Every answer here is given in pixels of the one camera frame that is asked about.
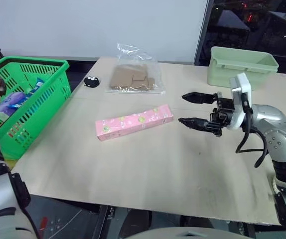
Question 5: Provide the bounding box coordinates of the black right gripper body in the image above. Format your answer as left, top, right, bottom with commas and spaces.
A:
209, 92, 235, 137

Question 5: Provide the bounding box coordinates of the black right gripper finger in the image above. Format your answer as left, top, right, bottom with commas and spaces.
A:
182, 92, 217, 105
178, 117, 212, 131

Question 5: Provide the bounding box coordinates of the green plastic shopping basket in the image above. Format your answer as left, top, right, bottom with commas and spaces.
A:
0, 55, 72, 160

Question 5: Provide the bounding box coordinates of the purple snack bag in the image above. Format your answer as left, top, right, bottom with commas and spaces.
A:
0, 91, 31, 117

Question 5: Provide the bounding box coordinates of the blue snack packet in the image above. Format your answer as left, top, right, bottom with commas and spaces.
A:
7, 77, 45, 109

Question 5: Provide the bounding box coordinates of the pale green plastic bin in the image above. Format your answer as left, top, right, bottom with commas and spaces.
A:
206, 46, 280, 91

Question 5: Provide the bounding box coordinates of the long pink patterned box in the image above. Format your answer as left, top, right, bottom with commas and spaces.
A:
94, 104, 174, 142

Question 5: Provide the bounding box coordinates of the clear bag with cardboard pieces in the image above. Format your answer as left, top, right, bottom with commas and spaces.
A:
105, 42, 167, 95

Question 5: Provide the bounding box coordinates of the black round eyed toy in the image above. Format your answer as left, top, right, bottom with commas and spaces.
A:
83, 75, 101, 88

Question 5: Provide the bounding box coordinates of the grey robot torso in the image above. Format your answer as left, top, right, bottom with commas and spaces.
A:
129, 226, 236, 239

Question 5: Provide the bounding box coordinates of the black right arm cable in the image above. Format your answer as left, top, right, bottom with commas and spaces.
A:
235, 93, 269, 168

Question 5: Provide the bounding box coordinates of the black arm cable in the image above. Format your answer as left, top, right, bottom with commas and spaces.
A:
235, 93, 269, 168
9, 172, 42, 239

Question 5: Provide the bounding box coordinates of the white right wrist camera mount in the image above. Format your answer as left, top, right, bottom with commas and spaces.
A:
229, 73, 253, 131

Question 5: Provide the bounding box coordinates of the dark window frame post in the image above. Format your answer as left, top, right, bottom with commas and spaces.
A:
193, 0, 215, 67

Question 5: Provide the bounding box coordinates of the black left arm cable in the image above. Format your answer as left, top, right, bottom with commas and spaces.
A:
9, 172, 42, 239

